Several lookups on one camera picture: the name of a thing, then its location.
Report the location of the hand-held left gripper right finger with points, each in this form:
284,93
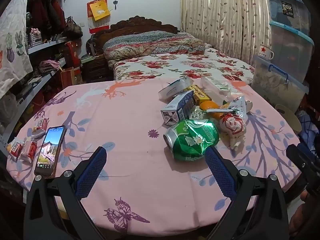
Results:
221,172

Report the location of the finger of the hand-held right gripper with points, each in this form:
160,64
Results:
297,156

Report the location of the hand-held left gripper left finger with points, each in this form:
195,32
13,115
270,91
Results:
91,172

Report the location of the crushed green soda can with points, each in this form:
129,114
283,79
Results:
192,138

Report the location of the red white snack wrapper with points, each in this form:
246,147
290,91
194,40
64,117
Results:
233,127

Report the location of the silver foil wrapper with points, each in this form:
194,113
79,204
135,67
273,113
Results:
237,106

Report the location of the white blue milk carton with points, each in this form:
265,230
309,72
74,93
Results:
178,108

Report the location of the yellow cardboard box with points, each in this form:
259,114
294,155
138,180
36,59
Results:
200,93

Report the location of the clear plastic bottle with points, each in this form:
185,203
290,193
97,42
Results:
216,88

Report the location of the clear plastic package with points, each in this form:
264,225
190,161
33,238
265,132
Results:
172,87

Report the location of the light blue clothing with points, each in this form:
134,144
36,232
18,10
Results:
308,127

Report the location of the black smartphone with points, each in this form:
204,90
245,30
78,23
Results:
50,151

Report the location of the pink printed tablecloth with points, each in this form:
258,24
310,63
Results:
120,120

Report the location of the red white snack packet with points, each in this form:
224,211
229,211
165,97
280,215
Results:
15,148
29,151
40,127

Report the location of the brown paper bag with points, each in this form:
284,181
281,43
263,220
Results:
67,77

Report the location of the dark wooden nightstand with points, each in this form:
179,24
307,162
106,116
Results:
96,68

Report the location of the clear storage box blue lid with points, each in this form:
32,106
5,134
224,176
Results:
291,47

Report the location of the white enamel mug red star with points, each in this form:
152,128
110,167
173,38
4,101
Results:
265,51

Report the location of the floral bedsheet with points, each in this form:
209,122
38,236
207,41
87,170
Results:
180,66

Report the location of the grey metal shelf rack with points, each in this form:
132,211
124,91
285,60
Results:
37,62

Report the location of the folded floral quilt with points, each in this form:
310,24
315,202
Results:
150,43

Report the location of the brown handbag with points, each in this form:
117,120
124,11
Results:
73,27

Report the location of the clear storage box teal lid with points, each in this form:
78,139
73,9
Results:
287,10

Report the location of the white cactus print cloth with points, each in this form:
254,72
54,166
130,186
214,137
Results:
11,45

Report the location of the carved wooden headboard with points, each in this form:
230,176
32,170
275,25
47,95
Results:
140,23

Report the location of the beige leaf print curtain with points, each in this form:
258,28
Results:
222,15

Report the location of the yellow paper bag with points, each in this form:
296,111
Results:
99,11

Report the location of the hanging dark red clothes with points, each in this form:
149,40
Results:
47,12

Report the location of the red wall calendar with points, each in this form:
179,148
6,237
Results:
93,21

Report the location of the dark hanging wall ornament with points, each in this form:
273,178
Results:
115,1

